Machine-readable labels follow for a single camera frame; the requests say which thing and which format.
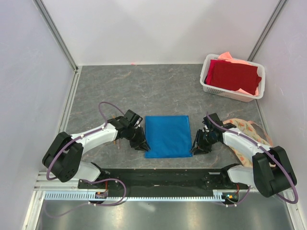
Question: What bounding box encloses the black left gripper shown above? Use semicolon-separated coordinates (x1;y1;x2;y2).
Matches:
125;126;151;152

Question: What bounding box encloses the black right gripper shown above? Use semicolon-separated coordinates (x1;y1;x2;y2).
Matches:
189;128;218;155

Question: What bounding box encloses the blue cloth napkin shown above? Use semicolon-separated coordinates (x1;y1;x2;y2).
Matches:
145;115;192;159

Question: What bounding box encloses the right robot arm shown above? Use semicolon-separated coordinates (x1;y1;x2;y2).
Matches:
191;123;297;197

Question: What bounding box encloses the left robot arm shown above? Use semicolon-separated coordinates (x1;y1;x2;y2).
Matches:
42;114;150;188

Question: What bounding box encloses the floral oval placemat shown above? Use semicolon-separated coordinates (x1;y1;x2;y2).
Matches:
223;118;273;168

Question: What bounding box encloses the white plastic basket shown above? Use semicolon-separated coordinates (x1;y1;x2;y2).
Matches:
200;53;265;102

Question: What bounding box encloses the red cloth in basket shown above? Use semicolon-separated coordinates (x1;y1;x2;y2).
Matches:
204;60;262;96

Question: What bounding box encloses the salmon cloth in basket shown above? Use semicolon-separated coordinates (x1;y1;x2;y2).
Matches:
218;52;249;65

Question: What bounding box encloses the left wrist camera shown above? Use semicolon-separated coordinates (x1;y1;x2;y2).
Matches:
123;109;143;127

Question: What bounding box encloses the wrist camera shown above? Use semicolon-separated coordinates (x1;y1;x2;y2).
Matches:
203;113;223;129
123;109;143;127

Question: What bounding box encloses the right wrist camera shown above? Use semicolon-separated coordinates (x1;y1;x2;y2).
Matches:
203;113;223;129

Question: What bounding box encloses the slotted cable duct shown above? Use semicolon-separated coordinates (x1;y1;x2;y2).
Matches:
44;191;235;202

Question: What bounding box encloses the left aluminium corner post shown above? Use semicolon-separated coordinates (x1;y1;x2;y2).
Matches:
32;0;80;72

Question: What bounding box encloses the aluminium corner post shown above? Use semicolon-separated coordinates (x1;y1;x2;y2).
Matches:
248;0;289;62
32;0;80;72

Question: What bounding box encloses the right aluminium corner post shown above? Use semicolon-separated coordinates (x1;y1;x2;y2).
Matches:
248;0;289;62

